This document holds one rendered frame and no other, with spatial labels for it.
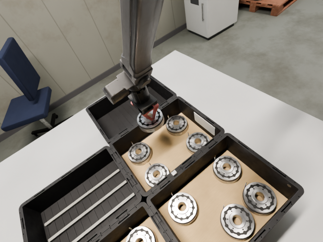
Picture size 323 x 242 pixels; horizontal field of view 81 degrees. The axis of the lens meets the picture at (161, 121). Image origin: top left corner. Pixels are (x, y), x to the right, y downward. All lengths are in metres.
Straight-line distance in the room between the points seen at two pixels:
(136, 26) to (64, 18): 2.33
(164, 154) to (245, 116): 0.52
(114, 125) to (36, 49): 1.78
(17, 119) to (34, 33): 0.95
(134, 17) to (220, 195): 0.65
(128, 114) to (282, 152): 0.79
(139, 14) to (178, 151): 0.65
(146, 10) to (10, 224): 1.18
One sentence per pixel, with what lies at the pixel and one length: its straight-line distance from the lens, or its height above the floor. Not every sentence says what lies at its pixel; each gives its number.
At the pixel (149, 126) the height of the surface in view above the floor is 1.03.
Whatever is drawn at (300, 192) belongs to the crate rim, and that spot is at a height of 0.93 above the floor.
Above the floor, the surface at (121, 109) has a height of 0.83.
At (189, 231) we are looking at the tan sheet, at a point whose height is 0.83.
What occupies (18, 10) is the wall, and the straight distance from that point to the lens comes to 2.56.
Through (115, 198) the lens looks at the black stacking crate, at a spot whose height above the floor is 0.83.
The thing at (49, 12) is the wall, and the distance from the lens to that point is 2.60.
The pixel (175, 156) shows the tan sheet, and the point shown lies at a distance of 0.84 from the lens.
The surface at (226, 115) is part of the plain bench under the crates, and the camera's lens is 1.12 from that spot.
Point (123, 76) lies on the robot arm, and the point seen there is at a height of 1.26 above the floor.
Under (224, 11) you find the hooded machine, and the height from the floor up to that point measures 0.31.
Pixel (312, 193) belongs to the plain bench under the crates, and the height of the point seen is 0.70.
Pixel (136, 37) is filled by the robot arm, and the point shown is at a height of 1.42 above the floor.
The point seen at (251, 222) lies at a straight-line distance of 0.73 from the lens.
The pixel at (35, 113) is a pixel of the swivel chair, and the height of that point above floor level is 0.49.
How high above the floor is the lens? 1.57
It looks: 50 degrees down
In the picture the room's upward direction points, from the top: 18 degrees counter-clockwise
